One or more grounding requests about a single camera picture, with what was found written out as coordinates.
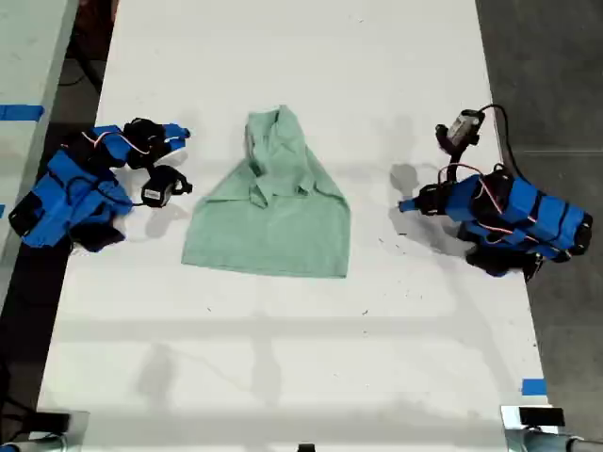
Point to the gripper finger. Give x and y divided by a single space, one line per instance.
412 203
176 131
173 147
413 209

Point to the pale green T-shirt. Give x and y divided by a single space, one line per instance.
273 230

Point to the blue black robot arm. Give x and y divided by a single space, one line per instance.
70 198
532 216

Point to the long blue tape strip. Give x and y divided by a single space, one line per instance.
21 113

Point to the pale side table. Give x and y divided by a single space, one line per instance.
28 56

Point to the square blue tape piece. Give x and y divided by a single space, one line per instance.
534 387

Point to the small black box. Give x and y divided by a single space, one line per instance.
542 416
53 421

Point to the metal table clamp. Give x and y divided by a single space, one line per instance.
77 431
511 433

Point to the small black clip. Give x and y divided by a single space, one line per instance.
306 447

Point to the black camera stalk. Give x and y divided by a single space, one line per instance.
152 168
456 162

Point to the black camera box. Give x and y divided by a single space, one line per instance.
162 186
464 127

